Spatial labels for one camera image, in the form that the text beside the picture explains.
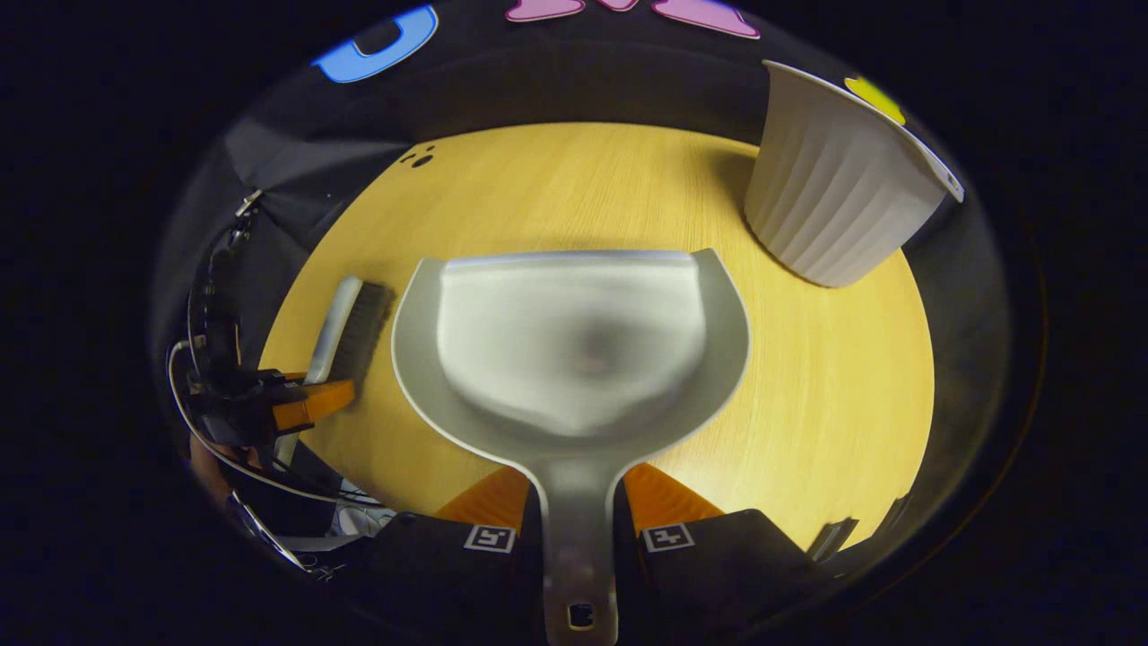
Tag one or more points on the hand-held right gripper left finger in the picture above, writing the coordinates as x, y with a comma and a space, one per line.
430, 570

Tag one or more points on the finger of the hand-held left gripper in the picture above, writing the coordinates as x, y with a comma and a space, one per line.
314, 404

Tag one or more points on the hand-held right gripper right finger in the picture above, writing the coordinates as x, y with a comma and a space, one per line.
717, 574

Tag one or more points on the small grey broom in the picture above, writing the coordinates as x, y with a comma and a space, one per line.
336, 323

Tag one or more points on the grey plastic dustpan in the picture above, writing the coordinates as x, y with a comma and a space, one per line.
574, 359

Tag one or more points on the white ribbed garbage bin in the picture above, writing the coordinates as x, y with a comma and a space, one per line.
834, 197

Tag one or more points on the silver metal cloth clip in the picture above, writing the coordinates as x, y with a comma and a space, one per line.
248, 202

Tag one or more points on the black backdrop cloth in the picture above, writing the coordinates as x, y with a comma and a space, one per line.
574, 81

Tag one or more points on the dark metal desk bracket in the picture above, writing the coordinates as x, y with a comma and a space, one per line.
832, 538

